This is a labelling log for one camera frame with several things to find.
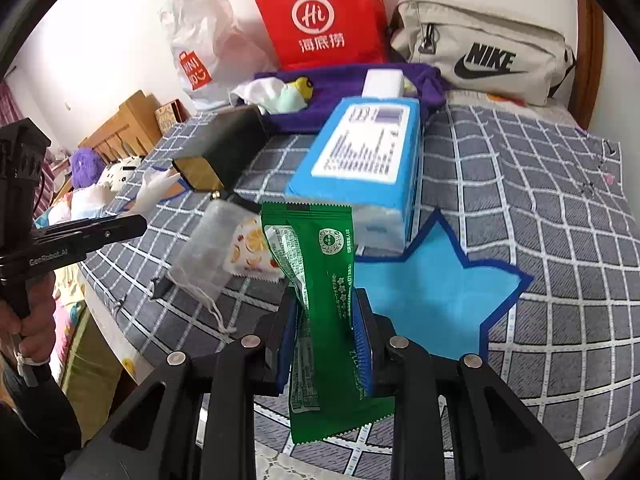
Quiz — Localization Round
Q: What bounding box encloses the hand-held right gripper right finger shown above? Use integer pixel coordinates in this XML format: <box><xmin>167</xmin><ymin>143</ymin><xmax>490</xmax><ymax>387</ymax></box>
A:
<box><xmin>352</xmin><ymin>287</ymin><xmax>586</xmax><ymax>480</ymax></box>

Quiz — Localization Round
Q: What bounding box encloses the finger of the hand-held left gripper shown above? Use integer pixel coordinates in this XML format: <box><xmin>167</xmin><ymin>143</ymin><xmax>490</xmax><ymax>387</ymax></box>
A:
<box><xmin>42</xmin><ymin>215</ymin><xmax>133</xmax><ymax>233</ymax></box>
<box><xmin>30</xmin><ymin>216</ymin><xmax>148</xmax><ymax>261</ymax></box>

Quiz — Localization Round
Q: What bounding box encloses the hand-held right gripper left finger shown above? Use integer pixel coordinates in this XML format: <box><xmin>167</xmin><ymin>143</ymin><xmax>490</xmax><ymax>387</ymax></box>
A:
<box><xmin>62</xmin><ymin>287</ymin><xmax>301</xmax><ymax>480</ymax></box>

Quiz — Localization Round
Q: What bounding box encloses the green snack packet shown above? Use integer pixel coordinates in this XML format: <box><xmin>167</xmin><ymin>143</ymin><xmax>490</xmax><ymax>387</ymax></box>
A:
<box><xmin>260</xmin><ymin>201</ymin><xmax>396</xmax><ymax>445</ymax></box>

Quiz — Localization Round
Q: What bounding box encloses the fruit print packet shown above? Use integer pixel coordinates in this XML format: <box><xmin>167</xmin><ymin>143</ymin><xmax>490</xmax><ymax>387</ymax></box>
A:
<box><xmin>225</xmin><ymin>215</ymin><xmax>288</xmax><ymax>281</ymax></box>

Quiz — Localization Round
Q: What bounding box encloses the white mesh drawstring bag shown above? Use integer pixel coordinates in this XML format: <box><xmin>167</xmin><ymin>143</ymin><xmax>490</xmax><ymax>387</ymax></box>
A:
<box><xmin>167</xmin><ymin>200</ymin><xmax>251</xmax><ymax>333</ymax></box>

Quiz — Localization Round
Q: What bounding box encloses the light green tissue packet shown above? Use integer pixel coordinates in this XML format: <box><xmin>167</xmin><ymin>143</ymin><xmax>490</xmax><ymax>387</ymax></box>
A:
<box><xmin>257</xmin><ymin>85</ymin><xmax>308</xmax><ymax>115</ymax></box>

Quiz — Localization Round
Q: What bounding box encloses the person's left forearm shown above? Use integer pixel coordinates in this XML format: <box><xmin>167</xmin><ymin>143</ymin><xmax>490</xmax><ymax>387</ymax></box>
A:
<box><xmin>0</xmin><ymin>360</ymin><xmax>82</xmax><ymax>480</ymax></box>

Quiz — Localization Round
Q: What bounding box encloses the person's left hand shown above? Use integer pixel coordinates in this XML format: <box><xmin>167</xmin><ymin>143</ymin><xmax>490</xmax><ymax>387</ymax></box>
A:
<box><xmin>0</xmin><ymin>272</ymin><xmax>57</xmax><ymax>367</ymax></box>

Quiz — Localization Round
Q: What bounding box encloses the pastel quilt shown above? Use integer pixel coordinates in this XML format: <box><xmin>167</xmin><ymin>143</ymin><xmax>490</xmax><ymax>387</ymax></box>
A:
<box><xmin>35</xmin><ymin>185</ymin><xmax>126</xmax><ymax>226</ymax></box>

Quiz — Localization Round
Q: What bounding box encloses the purple plush toy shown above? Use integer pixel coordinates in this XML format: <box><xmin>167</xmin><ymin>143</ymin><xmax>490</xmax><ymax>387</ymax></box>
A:
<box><xmin>69</xmin><ymin>147</ymin><xmax>103</xmax><ymax>188</ymax></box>

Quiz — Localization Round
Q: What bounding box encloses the white black-dotted pillow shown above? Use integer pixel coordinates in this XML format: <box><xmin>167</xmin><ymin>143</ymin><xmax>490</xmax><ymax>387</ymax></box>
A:
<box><xmin>97</xmin><ymin>155</ymin><xmax>146</xmax><ymax>191</ymax></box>

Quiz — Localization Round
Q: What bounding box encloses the blue star patch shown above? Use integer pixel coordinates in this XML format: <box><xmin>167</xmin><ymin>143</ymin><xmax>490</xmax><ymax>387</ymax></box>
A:
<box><xmin>352</xmin><ymin>209</ymin><xmax>535</xmax><ymax>361</ymax></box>

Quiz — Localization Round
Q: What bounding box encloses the wooden headboard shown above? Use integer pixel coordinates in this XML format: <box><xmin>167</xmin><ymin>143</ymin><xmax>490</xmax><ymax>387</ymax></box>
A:
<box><xmin>80</xmin><ymin>89</ymin><xmax>163</xmax><ymax>163</ymax></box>

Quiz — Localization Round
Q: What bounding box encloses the green bed sheet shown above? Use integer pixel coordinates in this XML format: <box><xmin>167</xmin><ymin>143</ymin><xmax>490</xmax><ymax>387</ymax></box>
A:
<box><xmin>60</xmin><ymin>305</ymin><xmax>131</xmax><ymax>441</ymax></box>

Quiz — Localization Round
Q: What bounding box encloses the brown patterned book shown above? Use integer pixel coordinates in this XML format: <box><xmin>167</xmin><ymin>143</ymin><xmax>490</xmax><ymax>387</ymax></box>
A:
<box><xmin>154</xmin><ymin>100</ymin><xmax>191</xmax><ymax>136</ymax></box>

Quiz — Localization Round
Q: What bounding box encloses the dark green tea tin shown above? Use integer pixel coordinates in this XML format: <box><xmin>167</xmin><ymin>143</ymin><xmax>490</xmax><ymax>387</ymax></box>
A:
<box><xmin>171</xmin><ymin>105</ymin><xmax>268</xmax><ymax>195</ymax></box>

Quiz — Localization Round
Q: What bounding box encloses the blue tissue pack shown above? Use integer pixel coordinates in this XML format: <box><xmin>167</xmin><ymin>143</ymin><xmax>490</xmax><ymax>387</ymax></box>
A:
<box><xmin>284</xmin><ymin>96</ymin><xmax>426</xmax><ymax>251</ymax></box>

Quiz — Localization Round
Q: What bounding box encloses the white plastic shopping bag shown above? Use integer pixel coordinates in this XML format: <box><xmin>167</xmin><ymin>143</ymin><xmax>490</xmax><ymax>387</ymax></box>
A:
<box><xmin>159</xmin><ymin>0</ymin><xmax>281</xmax><ymax>111</ymax></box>

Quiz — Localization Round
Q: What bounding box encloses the purple cloth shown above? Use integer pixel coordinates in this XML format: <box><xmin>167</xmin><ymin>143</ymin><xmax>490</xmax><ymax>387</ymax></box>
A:
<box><xmin>252</xmin><ymin>62</ymin><xmax>446</xmax><ymax>135</ymax></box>

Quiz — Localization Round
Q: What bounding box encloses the red paper bag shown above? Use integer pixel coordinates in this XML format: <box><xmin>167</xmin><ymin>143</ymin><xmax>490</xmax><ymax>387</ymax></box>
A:
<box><xmin>249</xmin><ymin>0</ymin><xmax>391</xmax><ymax>72</ymax></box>

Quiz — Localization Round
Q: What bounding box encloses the grey waist bag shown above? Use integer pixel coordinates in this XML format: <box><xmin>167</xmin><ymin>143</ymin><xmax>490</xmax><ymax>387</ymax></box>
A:
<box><xmin>389</xmin><ymin>0</ymin><xmax>577</xmax><ymax>107</ymax></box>

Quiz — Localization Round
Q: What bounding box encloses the brown wooden door frame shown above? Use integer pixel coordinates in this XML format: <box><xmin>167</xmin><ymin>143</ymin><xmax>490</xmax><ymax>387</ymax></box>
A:
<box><xmin>570</xmin><ymin>0</ymin><xmax>606</xmax><ymax>131</ymax></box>

